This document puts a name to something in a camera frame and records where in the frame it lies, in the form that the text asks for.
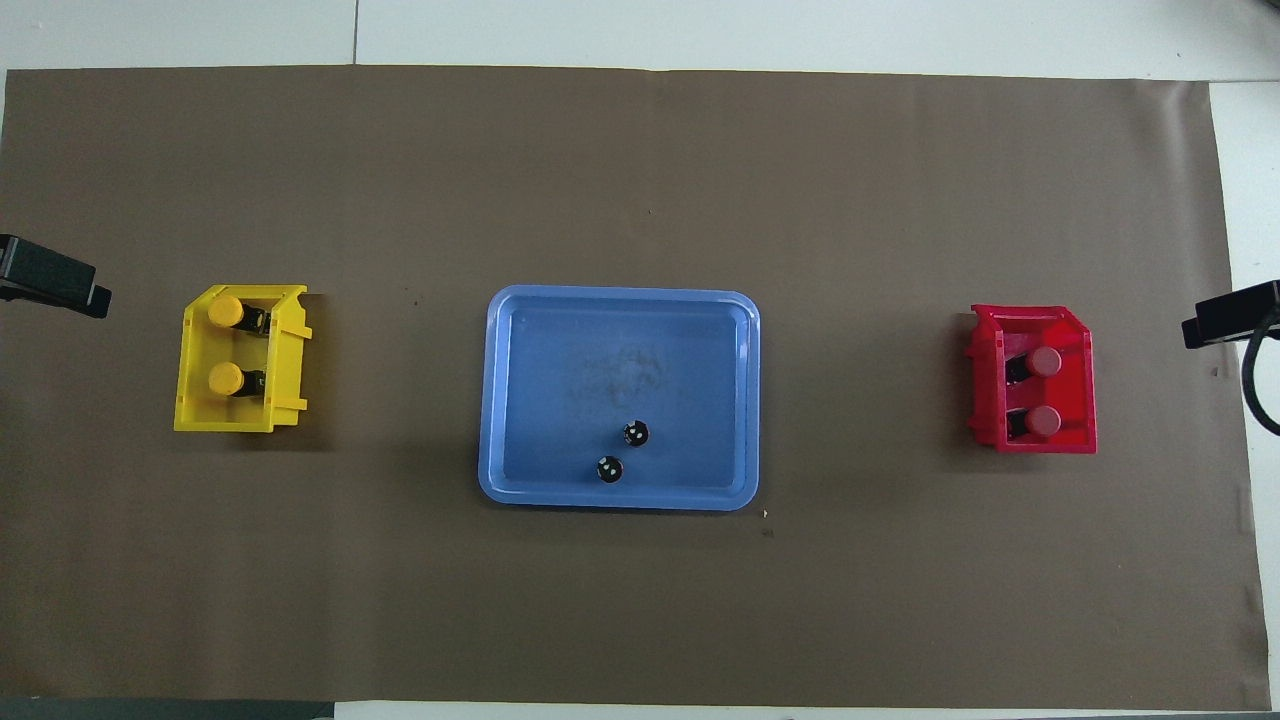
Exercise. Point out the brown table mat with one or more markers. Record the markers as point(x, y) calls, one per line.
point(640, 150)

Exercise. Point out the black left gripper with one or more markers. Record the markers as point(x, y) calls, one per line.
point(45, 265)

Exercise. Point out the yellow push button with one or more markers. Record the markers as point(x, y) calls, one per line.
point(225, 311)
point(227, 379)

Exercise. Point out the blue plastic tray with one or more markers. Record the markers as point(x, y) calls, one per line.
point(560, 400)

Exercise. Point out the small black cylinder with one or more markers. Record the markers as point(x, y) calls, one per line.
point(609, 468)
point(636, 433)

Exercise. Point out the yellow plastic bin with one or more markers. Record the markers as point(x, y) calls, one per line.
point(195, 400)

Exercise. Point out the red plastic bin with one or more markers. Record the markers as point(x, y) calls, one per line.
point(1080, 400)

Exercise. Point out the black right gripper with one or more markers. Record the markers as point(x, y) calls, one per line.
point(1240, 315)

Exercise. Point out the red push button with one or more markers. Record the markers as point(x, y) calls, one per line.
point(1045, 361)
point(1044, 421)

